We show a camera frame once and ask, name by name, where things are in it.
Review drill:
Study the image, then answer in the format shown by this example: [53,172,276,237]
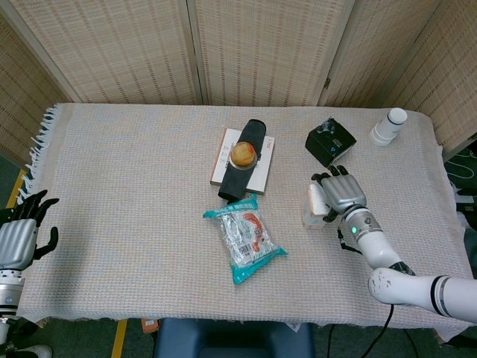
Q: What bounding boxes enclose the white cable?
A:
[450,148,477,183]

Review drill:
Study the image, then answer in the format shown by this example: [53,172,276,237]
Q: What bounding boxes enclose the orange jelly cup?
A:
[228,141,259,171]

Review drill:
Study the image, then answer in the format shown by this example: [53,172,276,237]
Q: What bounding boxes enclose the woven folding screen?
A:
[0,0,477,165]

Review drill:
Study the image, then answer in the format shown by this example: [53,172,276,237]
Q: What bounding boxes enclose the white plastic bottle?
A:
[369,107,408,147]

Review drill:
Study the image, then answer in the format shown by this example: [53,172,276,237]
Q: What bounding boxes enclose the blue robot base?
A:
[153,318,316,358]

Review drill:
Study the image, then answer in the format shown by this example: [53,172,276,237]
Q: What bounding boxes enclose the black and silver left hand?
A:
[0,189,60,270]

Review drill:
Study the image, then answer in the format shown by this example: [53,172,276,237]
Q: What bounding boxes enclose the beige woven tablecloth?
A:
[14,102,467,342]

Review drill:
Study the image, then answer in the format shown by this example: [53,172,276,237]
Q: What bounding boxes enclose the black fabric sleeve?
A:
[217,119,269,204]

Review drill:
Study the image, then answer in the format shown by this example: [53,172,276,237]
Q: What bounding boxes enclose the black cardboard box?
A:
[305,117,358,169]

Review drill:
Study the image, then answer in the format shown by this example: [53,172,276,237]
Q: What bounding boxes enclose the black and silver right hand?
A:
[311,165,368,224]

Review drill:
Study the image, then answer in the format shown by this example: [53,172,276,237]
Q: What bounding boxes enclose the white book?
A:
[209,128,276,196]

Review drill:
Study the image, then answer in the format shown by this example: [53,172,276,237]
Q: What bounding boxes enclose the teal snack bag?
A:
[202,192,288,286]

